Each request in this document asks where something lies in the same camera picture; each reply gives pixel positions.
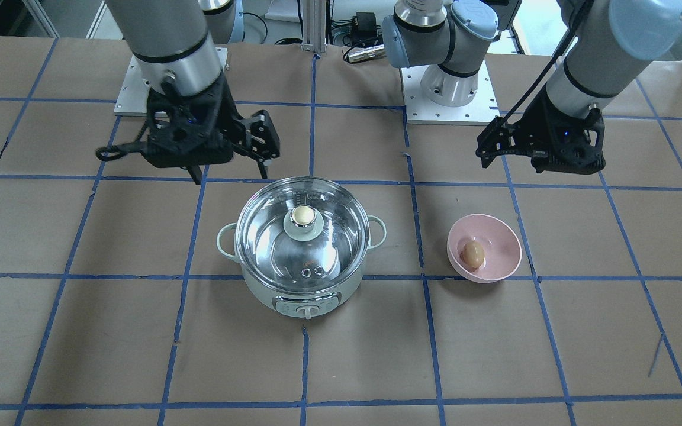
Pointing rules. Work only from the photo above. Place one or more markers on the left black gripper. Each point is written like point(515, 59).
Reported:
point(539, 121)

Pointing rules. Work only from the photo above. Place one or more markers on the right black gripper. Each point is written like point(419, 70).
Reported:
point(221, 113)

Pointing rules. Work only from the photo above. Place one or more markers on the glass pot lid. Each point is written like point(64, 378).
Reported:
point(302, 235)

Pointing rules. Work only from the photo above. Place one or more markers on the brown egg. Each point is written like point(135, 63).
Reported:
point(473, 254)

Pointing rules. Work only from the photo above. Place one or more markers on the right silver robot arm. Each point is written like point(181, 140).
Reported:
point(157, 32)

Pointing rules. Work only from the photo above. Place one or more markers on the pink bowl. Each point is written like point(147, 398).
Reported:
point(503, 250)

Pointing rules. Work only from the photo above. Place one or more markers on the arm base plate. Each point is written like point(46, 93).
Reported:
point(434, 97)
point(189, 76)

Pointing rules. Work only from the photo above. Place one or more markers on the aluminium frame post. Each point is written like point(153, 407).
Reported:
point(313, 21)

